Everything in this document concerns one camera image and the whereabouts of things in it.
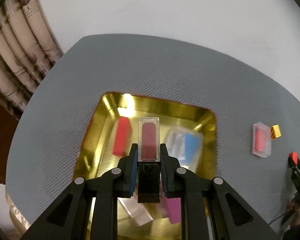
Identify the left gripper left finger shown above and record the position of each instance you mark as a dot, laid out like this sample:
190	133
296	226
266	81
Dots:
88	208

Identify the gold lipstick with clear cap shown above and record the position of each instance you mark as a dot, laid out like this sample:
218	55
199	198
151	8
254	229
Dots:
148	165

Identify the clear box with red card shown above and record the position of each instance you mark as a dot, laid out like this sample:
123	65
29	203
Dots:
261	140

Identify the red gold toffee tin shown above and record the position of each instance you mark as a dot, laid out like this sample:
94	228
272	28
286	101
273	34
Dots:
96	155

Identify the beige patterned curtain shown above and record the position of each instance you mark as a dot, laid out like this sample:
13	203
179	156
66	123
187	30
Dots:
28	51

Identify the red rectangular block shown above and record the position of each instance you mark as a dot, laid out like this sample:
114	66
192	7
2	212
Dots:
122	137

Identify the person right hand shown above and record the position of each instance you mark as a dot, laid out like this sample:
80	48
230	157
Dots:
296	207

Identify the yellow striped cube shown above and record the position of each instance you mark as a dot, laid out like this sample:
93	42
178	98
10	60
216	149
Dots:
275	132

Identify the red rounded case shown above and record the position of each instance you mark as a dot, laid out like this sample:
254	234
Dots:
293	159

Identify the clear box with blue paper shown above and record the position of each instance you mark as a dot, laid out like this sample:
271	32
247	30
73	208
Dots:
186	145

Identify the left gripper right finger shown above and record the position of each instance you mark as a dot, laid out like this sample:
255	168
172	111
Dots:
210	207

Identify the pink rectangular block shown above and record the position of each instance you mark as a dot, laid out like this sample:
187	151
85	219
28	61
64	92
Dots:
170	208

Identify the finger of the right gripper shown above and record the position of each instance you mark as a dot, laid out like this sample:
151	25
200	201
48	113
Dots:
296	166

